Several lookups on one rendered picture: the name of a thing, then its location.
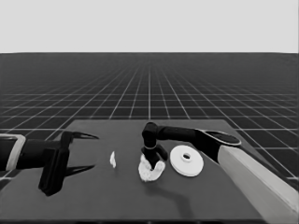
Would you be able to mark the small thin white T-shaped piece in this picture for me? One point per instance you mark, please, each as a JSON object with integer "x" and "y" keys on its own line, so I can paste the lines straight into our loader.
{"x": 112, "y": 160}

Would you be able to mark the white round carrier with pins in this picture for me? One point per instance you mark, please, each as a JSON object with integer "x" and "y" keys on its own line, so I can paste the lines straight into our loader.
{"x": 154, "y": 178}

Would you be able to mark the large thick white disc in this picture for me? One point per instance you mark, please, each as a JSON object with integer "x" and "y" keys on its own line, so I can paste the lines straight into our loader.
{"x": 194, "y": 165}

